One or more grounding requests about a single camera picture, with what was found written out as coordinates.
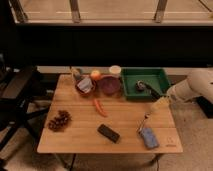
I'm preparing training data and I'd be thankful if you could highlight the black eraser block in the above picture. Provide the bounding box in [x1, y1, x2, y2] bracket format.
[98, 124, 120, 143]

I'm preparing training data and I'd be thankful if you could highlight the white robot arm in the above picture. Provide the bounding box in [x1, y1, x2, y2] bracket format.
[150, 69, 213, 118]

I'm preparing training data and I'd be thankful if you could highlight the white paper cup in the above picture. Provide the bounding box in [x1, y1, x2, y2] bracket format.
[109, 65, 121, 77]

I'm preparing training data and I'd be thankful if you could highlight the metal spoon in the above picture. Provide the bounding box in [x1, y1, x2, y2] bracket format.
[137, 113, 150, 133]

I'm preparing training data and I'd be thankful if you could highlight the green plastic tray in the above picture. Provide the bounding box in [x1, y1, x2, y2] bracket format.
[121, 68, 171, 100]

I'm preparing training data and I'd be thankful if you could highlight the blue sponge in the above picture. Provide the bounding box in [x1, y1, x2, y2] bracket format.
[140, 127, 159, 149]

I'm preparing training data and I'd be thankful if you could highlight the purple bowl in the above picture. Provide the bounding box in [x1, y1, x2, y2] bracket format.
[98, 76, 121, 95]

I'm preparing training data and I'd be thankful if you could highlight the orange apple fruit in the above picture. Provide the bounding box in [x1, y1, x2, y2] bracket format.
[90, 70, 101, 80]

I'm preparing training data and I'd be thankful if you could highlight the red bowl with cloth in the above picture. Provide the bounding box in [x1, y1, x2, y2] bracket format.
[75, 77, 96, 96]

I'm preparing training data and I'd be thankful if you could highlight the wooden folding table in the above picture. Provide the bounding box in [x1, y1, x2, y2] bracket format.
[37, 74, 183, 154]

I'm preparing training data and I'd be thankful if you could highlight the bunch of dark grapes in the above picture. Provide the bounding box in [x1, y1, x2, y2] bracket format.
[48, 110, 71, 132]

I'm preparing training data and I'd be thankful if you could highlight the black office chair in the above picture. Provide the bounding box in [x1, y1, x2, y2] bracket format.
[0, 54, 49, 152]

